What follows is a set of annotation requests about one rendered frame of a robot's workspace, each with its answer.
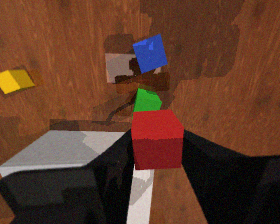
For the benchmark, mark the red block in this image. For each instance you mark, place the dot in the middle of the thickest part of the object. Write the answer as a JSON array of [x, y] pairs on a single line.
[[157, 138]]

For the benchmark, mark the yellow block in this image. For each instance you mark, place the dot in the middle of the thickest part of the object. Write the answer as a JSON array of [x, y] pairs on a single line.
[[14, 81]]

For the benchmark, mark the blue block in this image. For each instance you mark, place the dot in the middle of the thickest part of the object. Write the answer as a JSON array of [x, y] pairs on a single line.
[[150, 53]]

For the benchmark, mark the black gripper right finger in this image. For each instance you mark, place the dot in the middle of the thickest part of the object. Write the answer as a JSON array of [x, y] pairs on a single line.
[[229, 186]]

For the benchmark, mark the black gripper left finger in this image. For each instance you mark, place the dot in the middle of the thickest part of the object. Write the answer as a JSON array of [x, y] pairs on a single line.
[[104, 185]]

